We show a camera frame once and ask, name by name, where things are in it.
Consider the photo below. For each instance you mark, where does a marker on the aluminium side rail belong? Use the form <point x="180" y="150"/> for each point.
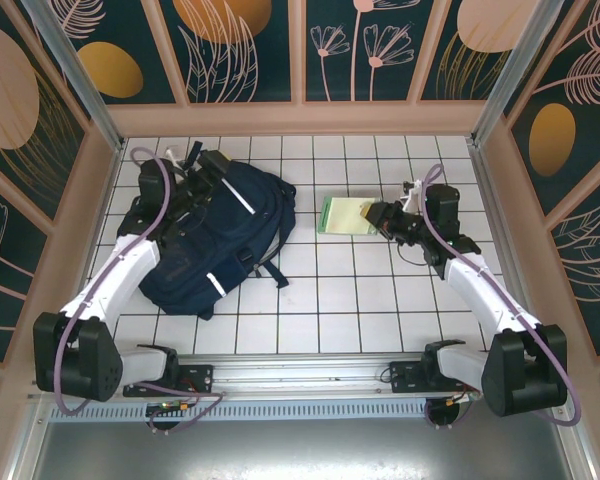
<point x="106" y="200"/>
<point x="492" y="200"/>

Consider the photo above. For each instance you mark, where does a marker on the aluminium corner post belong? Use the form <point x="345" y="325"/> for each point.
<point x="509" y="75"/>
<point x="80" y="75"/>

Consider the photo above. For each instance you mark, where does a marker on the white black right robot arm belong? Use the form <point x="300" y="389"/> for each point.
<point x="480" y="290"/>

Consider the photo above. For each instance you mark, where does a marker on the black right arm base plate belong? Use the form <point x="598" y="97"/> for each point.
<point x="405" y="377"/>

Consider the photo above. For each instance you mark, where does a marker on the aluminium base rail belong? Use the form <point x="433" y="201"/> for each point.
<point x="300" y="370"/>

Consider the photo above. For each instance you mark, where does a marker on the small circuit board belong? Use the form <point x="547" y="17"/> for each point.
<point x="464" y="398"/>
<point x="172" y="407"/>

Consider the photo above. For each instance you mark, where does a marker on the navy blue backpack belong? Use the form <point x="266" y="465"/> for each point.
<point x="205" y="240"/>

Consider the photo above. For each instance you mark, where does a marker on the brushed metal bottom panel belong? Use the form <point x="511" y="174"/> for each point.
<point x="300" y="450"/>

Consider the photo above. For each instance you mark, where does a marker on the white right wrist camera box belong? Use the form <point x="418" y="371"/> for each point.
<point x="412" y="196"/>

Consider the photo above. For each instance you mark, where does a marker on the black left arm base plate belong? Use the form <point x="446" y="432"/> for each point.
<point x="200" y="376"/>

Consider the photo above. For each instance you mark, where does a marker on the slotted metal vent strip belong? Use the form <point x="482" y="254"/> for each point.
<point x="300" y="411"/>

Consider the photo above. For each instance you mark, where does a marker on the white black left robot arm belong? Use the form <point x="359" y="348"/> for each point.
<point x="125" y="270"/>

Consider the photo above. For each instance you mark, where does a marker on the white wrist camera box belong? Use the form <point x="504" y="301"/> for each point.
<point x="173" y="156"/>
<point x="412" y="196"/>

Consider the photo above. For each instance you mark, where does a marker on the green notepad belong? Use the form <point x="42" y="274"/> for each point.
<point x="342" y="216"/>

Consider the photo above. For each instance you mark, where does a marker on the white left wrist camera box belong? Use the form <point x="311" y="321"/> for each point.
<point x="173" y="156"/>

